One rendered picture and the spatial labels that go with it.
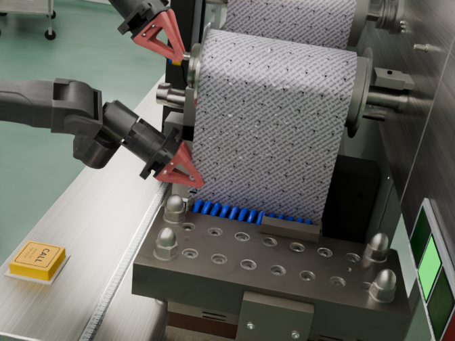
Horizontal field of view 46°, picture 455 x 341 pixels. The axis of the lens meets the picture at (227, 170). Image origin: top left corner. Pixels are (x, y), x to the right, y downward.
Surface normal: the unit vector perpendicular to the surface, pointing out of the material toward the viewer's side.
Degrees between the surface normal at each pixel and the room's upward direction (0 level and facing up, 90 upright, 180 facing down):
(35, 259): 0
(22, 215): 0
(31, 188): 0
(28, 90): 22
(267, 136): 90
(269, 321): 90
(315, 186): 90
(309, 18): 92
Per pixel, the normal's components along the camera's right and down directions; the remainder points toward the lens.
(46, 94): 0.28, -0.64
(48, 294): 0.12, -0.87
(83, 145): 0.18, 0.77
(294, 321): -0.14, 0.45
